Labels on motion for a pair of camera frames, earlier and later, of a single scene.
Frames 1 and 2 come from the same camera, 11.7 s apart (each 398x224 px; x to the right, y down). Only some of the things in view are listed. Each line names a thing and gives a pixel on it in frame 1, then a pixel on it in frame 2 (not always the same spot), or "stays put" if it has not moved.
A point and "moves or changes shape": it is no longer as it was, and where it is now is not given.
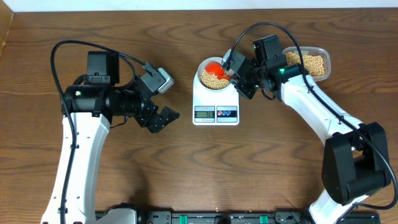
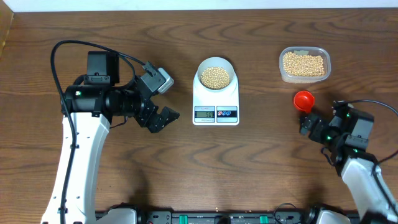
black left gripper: x=144 y=118 stays put
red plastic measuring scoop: x=216 y=68 moves or changes shape
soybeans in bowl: x=212 y=81 stays put
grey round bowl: x=212 y=75 stays put
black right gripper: x=240 y=86 → x=316 y=132
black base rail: x=152 y=216 stays put
